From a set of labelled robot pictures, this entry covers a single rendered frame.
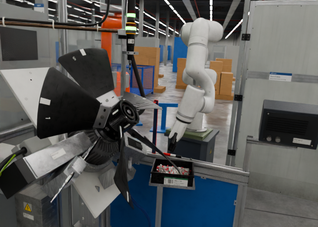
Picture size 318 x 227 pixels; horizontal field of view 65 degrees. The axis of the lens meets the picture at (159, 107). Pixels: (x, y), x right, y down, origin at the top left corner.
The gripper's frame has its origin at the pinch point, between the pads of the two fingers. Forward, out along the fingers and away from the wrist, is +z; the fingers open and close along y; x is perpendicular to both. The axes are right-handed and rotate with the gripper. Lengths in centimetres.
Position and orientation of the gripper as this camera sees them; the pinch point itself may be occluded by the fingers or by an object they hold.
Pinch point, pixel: (172, 147)
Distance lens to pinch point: 122.5
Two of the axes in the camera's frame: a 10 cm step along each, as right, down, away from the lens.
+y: -3.5, 1.8, -9.2
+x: 8.8, 4.1, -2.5
